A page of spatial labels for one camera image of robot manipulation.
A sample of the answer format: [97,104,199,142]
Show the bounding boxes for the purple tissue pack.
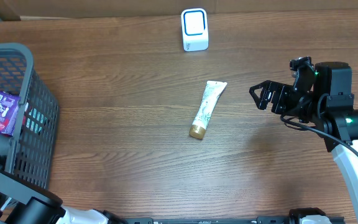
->
[0,91,21,136]

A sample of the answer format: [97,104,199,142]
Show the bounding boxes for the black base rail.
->
[104,207,346,224]

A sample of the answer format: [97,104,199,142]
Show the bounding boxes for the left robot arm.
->
[0,156,127,224]

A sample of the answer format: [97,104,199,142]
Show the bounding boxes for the white barcode scanner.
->
[181,8,209,52]

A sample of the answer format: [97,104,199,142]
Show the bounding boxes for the teal wet wipes pack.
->
[24,108,47,135]

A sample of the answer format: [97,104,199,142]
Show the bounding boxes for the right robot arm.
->
[249,57,358,221]

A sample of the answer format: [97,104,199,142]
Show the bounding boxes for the grey plastic shopping basket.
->
[0,43,60,189]

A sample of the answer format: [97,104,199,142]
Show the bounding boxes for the white tube gold cap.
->
[189,81,227,140]

